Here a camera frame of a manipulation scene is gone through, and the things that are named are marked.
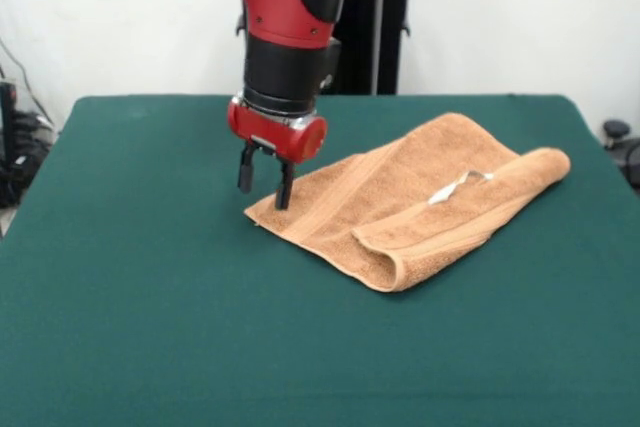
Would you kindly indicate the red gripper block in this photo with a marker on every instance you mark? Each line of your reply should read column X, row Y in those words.
column 280, row 134

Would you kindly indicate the tan terry towel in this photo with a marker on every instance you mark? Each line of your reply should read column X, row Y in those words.
column 400, row 187

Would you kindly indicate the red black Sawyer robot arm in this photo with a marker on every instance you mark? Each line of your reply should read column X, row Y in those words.
column 280, row 7

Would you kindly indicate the dark green table cloth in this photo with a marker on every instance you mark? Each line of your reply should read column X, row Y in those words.
column 150, row 322

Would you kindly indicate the black equipment pile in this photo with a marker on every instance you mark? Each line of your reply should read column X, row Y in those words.
column 25, row 167

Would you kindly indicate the black computer case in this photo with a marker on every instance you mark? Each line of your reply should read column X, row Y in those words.
column 7, row 122

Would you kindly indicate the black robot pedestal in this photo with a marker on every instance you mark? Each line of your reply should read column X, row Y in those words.
column 360, row 22

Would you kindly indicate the grey pedestal leg with caster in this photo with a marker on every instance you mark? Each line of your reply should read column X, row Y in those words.
column 631, row 152

